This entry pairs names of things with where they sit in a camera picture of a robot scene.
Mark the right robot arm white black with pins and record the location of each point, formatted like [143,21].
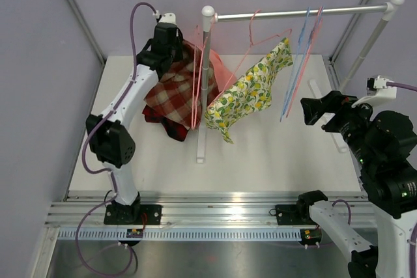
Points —
[381,144]

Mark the red beige checked skirt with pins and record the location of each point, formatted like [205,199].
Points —
[172,96]

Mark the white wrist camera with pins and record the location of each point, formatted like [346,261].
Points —
[378,92]
[168,17]

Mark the lemon print skirt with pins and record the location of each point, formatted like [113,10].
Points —
[251,93]

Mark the white grey clothes rack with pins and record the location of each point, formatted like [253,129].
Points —
[388,10]

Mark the pink fuzzy skirt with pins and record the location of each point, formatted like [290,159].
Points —
[224,78]

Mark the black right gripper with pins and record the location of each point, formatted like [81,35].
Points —
[333,101]

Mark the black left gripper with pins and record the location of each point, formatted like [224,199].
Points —
[177,56]

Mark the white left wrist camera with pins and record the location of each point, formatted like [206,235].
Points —
[168,17]

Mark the red black plaid skirt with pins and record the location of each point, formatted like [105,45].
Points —
[173,129]

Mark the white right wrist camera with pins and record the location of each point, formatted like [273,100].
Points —
[378,92]

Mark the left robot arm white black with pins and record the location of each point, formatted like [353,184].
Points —
[108,136]

